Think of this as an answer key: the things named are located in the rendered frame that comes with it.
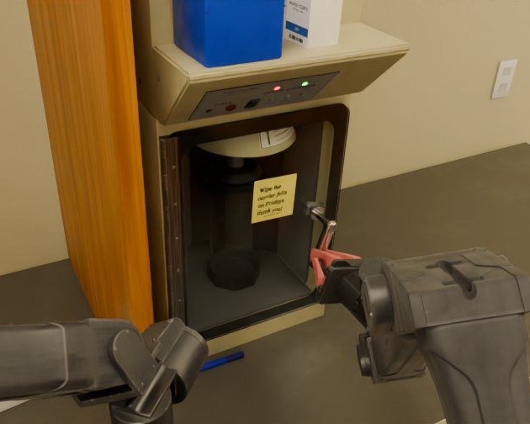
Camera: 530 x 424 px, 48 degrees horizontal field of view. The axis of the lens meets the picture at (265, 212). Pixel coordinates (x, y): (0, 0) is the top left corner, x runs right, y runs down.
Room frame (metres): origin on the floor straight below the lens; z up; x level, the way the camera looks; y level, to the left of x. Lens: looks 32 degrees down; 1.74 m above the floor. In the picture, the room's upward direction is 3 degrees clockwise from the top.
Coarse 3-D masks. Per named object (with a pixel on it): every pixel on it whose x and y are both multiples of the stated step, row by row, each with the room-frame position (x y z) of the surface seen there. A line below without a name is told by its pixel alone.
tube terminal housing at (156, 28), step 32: (160, 0) 0.74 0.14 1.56; (352, 0) 0.89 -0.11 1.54; (160, 32) 0.74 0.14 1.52; (160, 128) 0.74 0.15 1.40; (192, 128) 0.76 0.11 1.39; (160, 192) 0.73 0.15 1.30; (160, 224) 0.74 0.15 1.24; (160, 256) 0.75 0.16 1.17; (160, 288) 0.76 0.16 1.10; (160, 320) 0.77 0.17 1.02; (288, 320) 0.85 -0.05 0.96
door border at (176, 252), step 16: (176, 144) 0.74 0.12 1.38; (176, 160) 0.73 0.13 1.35; (176, 176) 0.73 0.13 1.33; (176, 192) 0.73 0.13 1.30; (176, 208) 0.73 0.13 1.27; (176, 224) 0.73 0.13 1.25; (176, 240) 0.73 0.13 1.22; (176, 256) 0.73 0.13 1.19; (176, 272) 0.73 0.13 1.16; (176, 288) 0.73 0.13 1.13; (176, 304) 0.73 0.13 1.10
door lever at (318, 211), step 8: (320, 208) 0.86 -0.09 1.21; (312, 216) 0.85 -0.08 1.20; (320, 216) 0.84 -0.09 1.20; (328, 224) 0.82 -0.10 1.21; (336, 224) 0.82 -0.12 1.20; (328, 232) 0.81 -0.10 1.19; (320, 240) 0.82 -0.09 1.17; (328, 240) 0.81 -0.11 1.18; (320, 248) 0.81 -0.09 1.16; (312, 264) 0.80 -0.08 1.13; (320, 264) 0.81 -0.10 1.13
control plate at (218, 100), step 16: (288, 80) 0.73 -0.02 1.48; (304, 80) 0.75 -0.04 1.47; (320, 80) 0.77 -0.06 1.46; (208, 96) 0.68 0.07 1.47; (224, 96) 0.70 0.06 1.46; (240, 96) 0.72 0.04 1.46; (256, 96) 0.73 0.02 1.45; (272, 96) 0.75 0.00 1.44; (304, 96) 0.80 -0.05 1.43; (224, 112) 0.74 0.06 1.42
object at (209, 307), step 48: (192, 144) 0.75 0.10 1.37; (240, 144) 0.78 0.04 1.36; (288, 144) 0.83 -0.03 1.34; (336, 144) 0.87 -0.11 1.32; (192, 192) 0.75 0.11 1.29; (240, 192) 0.79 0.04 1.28; (336, 192) 0.88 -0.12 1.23; (192, 240) 0.75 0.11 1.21; (240, 240) 0.79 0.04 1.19; (288, 240) 0.83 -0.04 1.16; (192, 288) 0.74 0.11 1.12; (240, 288) 0.79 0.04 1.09; (288, 288) 0.84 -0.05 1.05
